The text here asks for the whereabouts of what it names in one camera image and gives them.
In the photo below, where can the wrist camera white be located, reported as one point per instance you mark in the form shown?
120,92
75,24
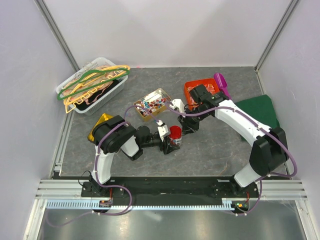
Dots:
163,132
177,106

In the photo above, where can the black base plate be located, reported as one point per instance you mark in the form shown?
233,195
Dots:
169,190

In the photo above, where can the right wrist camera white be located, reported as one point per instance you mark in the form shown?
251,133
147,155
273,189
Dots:
177,106

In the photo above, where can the red jar lid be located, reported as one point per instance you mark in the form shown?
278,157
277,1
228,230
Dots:
175,132

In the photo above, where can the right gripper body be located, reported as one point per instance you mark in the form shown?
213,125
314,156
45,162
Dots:
192,122

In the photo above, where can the clear plastic jar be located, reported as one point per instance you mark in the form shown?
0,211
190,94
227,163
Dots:
175,141

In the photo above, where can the gold square tin star candies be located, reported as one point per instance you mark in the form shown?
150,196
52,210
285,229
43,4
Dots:
103,118

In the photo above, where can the green cloth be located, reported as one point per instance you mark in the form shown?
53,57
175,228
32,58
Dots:
260,108

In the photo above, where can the grey cable duct rail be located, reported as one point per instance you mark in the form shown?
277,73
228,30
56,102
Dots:
77,204

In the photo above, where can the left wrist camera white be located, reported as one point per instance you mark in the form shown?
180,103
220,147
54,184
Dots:
163,132

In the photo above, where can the gold tin lollipops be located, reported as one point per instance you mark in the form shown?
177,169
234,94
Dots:
152,104

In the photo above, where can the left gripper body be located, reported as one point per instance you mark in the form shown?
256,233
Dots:
163,147

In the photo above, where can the purple plastic scoop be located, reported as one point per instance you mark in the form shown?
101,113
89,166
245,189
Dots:
222,83

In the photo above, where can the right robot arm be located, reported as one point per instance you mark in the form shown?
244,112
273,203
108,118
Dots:
268,145

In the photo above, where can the orange wavy clothes hanger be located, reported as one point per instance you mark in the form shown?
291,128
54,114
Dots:
84,96

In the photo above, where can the orange box of lollipops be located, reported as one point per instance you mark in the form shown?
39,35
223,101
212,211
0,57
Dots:
209,83

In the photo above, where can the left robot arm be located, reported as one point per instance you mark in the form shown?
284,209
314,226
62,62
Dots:
112,134

